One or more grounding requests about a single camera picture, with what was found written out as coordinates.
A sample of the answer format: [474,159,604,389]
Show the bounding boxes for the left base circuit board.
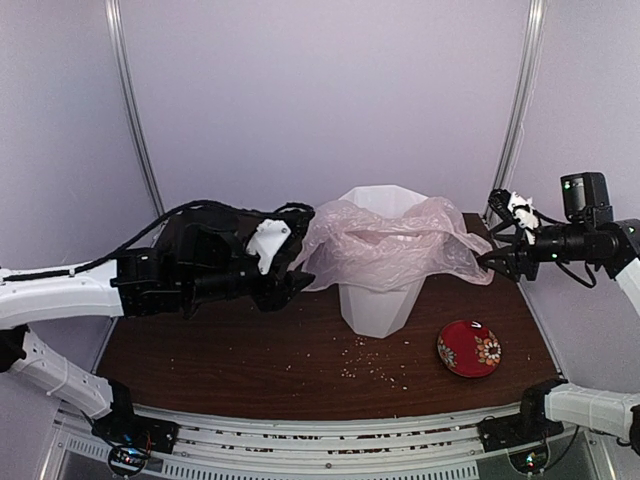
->
[107,445,150,476]

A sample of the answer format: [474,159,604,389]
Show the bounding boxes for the red floral plate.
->
[436,320,502,379]

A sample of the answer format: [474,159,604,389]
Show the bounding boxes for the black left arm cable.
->
[0,199,281,281]

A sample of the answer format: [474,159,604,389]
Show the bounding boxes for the white faceted trash bin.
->
[339,185,427,339]

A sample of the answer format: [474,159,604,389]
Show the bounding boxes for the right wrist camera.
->
[488,189,541,245]

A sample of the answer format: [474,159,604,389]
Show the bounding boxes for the aluminium front rail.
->
[52,392,601,480]

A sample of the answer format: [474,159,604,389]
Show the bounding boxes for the right base circuit board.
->
[509,445,549,475]

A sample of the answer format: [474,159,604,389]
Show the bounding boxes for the base circuit board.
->
[107,445,150,476]
[509,445,549,475]

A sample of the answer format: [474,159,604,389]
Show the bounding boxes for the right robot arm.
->
[477,172,639,451]

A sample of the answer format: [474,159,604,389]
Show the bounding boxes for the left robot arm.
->
[1,200,315,465]

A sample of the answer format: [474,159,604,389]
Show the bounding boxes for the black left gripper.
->
[183,234,314,312]

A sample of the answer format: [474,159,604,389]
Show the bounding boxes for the aluminium corner post right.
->
[493,0,548,189]

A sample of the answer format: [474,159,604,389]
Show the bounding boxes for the aluminium corner post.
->
[104,0,165,217]
[493,0,548,189]

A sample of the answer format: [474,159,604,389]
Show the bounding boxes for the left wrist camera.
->
[245,202,315,276]

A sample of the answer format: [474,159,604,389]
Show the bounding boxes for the aluminium corner post left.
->
[104,0,165,217]

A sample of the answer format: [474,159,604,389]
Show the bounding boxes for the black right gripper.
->
[477,219,592,282]

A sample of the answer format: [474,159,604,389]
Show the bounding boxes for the translucent pink plastic bag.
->
[290,197,494,293]

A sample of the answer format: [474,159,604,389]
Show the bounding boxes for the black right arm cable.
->
[559,259,599,290]

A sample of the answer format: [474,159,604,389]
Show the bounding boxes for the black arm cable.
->
[0,199,281,281]
[559,259,599,290]

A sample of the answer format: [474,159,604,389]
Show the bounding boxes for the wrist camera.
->
[245,202,315,276]
[488,189,541,245]

